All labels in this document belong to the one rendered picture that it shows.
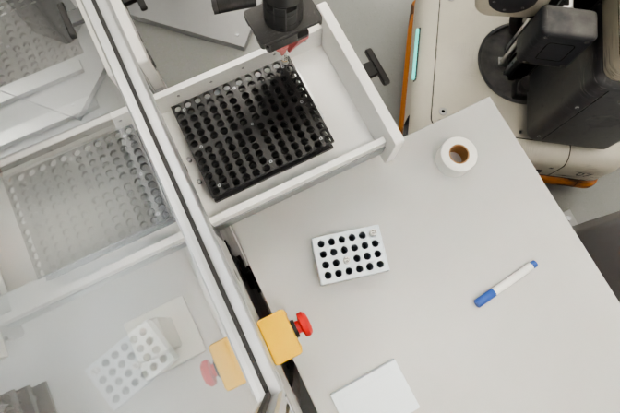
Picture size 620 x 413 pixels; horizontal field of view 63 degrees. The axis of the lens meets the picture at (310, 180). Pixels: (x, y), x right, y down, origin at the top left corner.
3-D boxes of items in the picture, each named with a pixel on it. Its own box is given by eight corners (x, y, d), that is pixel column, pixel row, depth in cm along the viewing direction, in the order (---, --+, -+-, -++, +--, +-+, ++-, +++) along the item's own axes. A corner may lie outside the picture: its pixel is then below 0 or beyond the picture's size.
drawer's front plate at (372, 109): (322, 33, 99) (325, -1, 88) (393, 160, 93) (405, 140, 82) (314, 36, 99) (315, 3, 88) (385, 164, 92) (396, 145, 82)
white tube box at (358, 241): (375, 228, 95) (378, 224, 92) (386, 271, 93) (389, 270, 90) (311, 241, 94) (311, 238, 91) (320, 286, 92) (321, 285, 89)
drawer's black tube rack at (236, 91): (289, 72, 95) (289, 55, 89) (331, 153, 91) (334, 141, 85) (179, 121, 92) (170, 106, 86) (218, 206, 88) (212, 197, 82)
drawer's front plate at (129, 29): (109, -31, 102) (87, -72, 91) (164, 88, 95) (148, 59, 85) (101, -29, 102) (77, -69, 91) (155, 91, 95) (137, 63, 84)
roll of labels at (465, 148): (441, 137, 100) (447, 131, 96) (475, 150, 100) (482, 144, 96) (430, 169, 98) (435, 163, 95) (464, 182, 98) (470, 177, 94)
